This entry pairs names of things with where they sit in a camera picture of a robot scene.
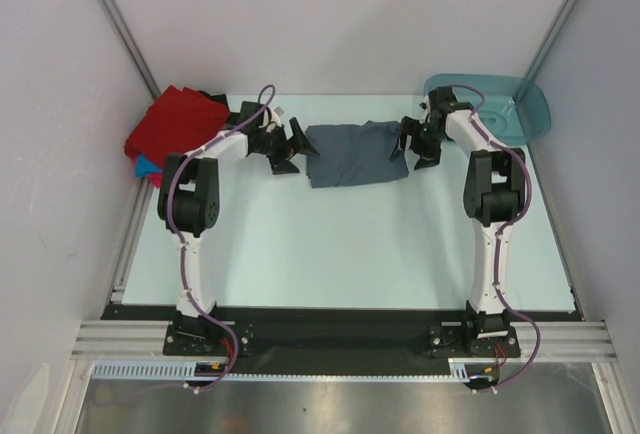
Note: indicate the aluminium corner post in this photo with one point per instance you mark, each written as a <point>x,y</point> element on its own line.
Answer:
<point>553,33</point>
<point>120,26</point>

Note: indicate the right grey cable duct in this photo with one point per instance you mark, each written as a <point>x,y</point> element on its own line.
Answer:
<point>470,369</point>

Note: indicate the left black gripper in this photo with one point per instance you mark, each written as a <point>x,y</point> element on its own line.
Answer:
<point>299,144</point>

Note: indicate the left grey cable duct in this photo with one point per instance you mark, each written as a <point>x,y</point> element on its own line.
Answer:
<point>157,370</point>

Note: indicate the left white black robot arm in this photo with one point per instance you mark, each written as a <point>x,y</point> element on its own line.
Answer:
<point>189,201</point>

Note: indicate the aluminium front frame rail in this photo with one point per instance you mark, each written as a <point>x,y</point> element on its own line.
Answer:
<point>560,341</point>

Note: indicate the teal transparent plastic bin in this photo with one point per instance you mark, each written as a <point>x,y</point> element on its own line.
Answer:
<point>515,110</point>

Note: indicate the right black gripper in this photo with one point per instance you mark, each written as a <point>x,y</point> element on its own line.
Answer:
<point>428,156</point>

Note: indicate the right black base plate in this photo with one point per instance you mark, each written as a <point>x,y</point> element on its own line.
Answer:
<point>449,340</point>

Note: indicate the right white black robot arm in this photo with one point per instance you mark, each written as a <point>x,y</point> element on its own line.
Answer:
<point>496,195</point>

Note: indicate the blue folded t shirt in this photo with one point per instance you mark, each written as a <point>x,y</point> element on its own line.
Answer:
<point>143,167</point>

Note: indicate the red folded t shirt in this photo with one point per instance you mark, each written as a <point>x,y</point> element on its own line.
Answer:
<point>179,120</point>

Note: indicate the grey blue polo shirt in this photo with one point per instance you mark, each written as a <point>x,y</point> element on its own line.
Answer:
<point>353,155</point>

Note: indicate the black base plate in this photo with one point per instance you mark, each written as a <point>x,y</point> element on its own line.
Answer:
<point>449,340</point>
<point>230,341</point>

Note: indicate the left aluminium side rail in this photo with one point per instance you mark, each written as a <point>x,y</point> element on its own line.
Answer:
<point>129,243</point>

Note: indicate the right aluminium corner post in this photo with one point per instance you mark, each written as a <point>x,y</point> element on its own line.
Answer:
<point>553,33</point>

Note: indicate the grey cable duct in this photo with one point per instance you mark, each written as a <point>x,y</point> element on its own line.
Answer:
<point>470,369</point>
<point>157,370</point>

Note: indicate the pink folded t shirt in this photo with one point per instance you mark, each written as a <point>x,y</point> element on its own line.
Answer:
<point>155,179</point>

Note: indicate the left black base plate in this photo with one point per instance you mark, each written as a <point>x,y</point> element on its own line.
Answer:
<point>230,341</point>

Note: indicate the aluminium side rail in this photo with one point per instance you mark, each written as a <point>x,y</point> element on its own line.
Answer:
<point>556,228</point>
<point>129,243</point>

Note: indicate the black folded t shirt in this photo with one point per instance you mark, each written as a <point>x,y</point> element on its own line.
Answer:
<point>222,99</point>

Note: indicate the left aluminium corner post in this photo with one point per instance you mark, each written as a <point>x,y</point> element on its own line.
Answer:
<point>120,26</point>

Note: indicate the right aluminium side rail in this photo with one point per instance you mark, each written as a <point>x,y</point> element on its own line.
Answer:
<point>556,228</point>

